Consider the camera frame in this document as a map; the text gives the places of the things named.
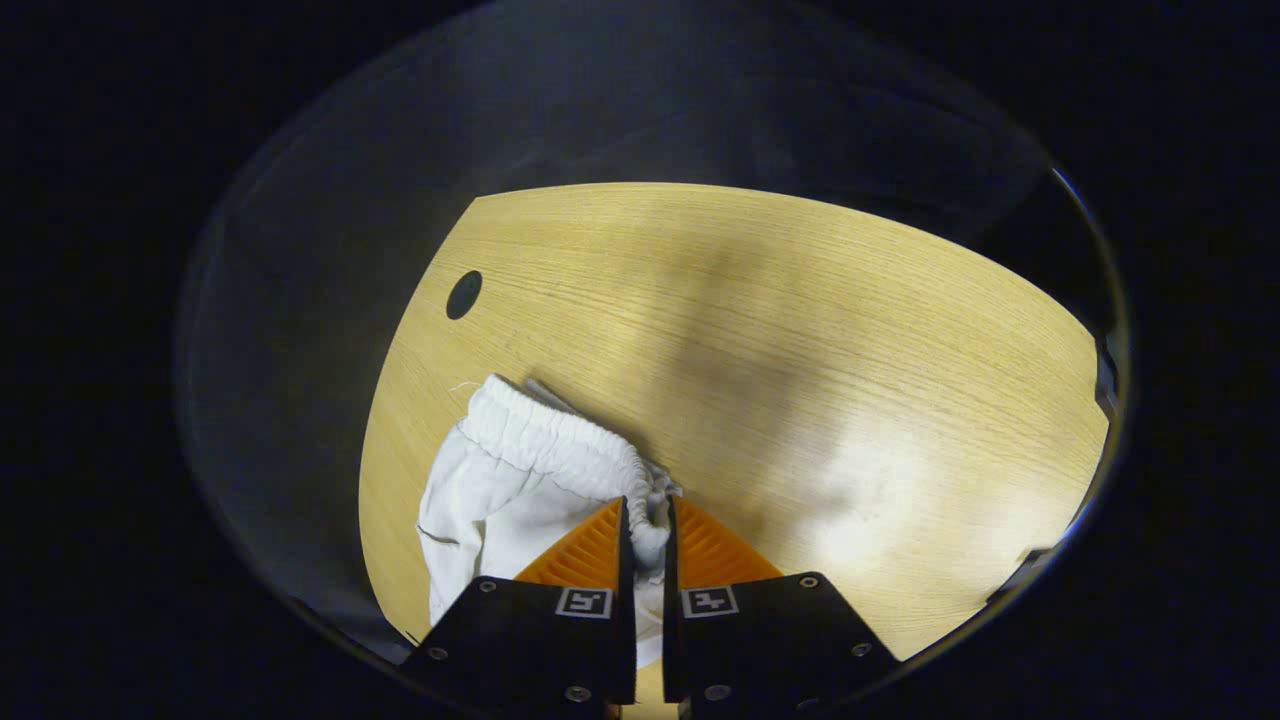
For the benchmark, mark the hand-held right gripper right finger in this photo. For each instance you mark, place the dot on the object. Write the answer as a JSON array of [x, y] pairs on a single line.
[[750, 650]]

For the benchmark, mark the white jeans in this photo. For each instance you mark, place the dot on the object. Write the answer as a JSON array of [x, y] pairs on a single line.
[[500, 490]]

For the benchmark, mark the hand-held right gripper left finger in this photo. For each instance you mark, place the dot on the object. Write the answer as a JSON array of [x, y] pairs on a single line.
[[560, 650]]

